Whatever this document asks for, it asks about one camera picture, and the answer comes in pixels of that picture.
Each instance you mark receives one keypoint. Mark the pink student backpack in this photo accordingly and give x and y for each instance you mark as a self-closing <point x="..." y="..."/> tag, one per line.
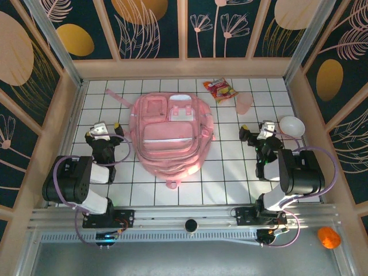
<point x="166" y="143"/>

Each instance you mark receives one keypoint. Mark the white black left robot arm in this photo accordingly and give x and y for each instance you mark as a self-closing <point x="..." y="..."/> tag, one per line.
<point x="97" y="174"/>

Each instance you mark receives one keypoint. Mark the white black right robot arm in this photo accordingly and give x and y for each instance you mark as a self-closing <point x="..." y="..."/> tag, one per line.
<point x="271" y="174"/>

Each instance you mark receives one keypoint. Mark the red yellow snack bag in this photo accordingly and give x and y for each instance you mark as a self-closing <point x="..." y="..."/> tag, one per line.
<point x="220" y="90"/>

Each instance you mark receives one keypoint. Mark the white bowl with orange base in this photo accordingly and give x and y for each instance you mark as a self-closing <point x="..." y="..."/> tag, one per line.
<point x="293" y="126"/>

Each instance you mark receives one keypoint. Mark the pink plastic cup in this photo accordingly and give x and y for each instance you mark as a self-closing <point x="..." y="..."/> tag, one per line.
<point x="244" y="103"/>

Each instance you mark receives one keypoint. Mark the black controller board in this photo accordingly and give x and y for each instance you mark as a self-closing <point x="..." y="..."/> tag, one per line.
<point x="105" y="237"/>
<point x="267" y="237"/>

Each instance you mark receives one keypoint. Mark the orange ball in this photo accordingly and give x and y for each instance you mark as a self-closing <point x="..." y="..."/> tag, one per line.
<point x="329" y="237"/>

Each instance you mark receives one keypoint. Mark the black round knob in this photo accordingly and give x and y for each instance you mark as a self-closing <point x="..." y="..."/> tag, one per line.
<point x="191" y="225"/>

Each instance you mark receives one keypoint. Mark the grey metal sheet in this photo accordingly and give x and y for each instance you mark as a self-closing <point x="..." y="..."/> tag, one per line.
<point x="172" y="261"/>

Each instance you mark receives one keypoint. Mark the aluminium floor rail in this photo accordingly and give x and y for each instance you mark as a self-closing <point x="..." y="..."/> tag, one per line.
<point x="72" y="120"/>

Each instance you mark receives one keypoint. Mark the wall panel pink fern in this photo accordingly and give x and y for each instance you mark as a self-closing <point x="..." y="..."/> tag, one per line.
<point x="353" y="155"/>

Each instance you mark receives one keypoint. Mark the wall panel single flower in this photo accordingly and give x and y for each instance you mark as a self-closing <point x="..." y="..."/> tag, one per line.
<point x="14" y="161"/>

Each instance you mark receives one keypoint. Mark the wall panel yellow oval fern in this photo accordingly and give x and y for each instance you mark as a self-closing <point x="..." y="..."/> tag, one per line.
<point x="329" y="80"/>

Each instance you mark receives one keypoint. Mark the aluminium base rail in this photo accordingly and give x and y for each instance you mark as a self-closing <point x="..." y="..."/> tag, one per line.
<point x="166" y="214"/>

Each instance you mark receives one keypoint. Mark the wall panel with pink flowers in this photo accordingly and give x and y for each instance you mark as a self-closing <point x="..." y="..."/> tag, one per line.
<point x="238" y="46"/>

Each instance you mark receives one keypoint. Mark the wall panel with yellow oval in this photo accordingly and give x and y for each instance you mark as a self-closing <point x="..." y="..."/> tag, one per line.
<point x="100" y="43"/>

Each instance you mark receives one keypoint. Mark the wall panel cream circle gold lines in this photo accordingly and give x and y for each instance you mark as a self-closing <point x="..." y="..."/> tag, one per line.
<point x="270" y="43"/>

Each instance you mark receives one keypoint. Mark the aluminium corner post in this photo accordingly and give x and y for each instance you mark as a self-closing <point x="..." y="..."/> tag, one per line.
<point x="312" y="43"/>
<point x="56" y="43"/>

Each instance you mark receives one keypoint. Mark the wall panel orange circle leaves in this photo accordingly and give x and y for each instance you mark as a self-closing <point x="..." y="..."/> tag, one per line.
<point x="169" y="43"/>

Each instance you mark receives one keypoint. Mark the large wall panel cream circle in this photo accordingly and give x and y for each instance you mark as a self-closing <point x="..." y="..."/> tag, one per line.
<point x="17" y="51"/>

